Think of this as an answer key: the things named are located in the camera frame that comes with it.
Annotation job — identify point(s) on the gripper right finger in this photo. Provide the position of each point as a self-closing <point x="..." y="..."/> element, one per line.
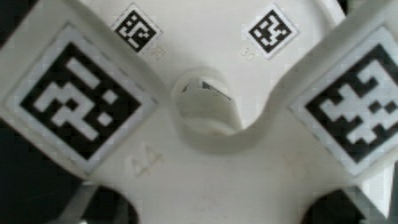
<point x="344" y="207"/>

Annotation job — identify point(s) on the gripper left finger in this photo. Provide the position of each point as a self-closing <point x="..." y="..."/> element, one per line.
<point x="97" y="207"/>

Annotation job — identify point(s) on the white cross-shaped table base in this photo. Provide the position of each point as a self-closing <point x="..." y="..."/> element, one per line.
<point x="88" y="104"/>

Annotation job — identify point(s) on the white cylindrical table leg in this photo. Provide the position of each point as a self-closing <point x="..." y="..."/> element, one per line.
<point x="205" y="104"/>

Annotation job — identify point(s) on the white round table top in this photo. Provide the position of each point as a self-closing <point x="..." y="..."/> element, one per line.
<point x="244" y="37"/>

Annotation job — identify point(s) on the white U-shaped border frame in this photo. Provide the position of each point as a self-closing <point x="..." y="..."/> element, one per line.
<point x="380" y="205"/>

